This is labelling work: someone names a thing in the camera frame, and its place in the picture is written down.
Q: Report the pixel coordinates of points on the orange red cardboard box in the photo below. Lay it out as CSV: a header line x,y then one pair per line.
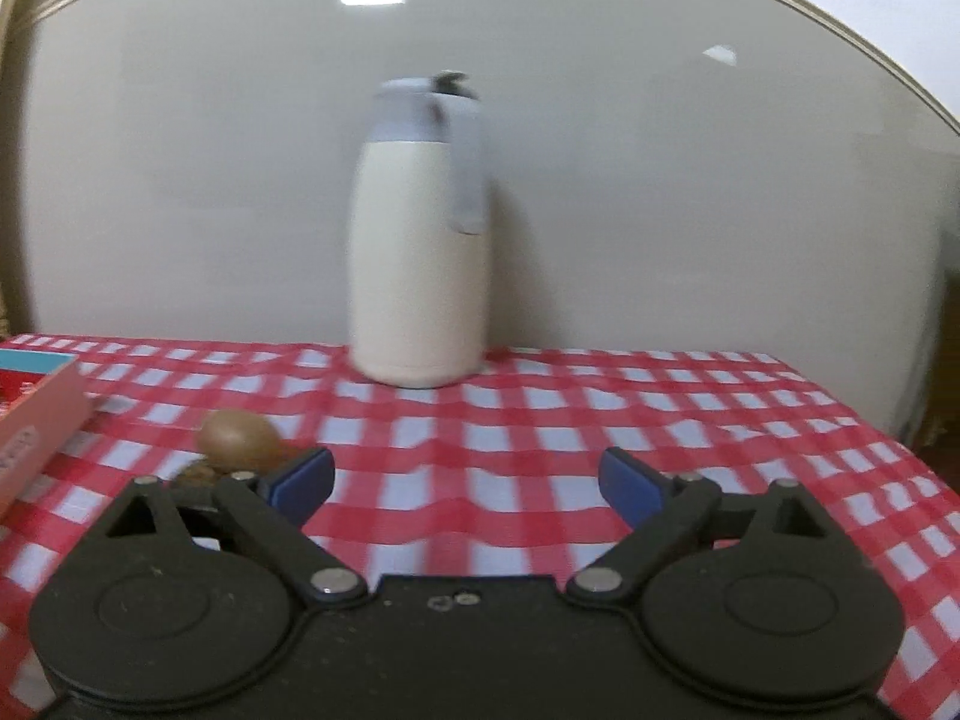
x,y
45,420

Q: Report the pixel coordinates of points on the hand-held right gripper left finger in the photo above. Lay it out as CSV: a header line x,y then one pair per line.
x,y
304,484

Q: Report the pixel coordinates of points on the large brown kiwi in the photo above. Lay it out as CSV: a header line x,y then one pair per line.
x,y
240,439

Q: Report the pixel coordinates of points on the white thermos jug grey lid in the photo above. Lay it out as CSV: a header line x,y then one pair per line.
x,y
416,262

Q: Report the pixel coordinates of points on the red white checkered tablecloth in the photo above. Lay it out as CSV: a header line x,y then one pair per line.
x,y
487,457

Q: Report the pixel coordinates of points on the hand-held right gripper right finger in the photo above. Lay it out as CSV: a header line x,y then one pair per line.
x,y
630,491

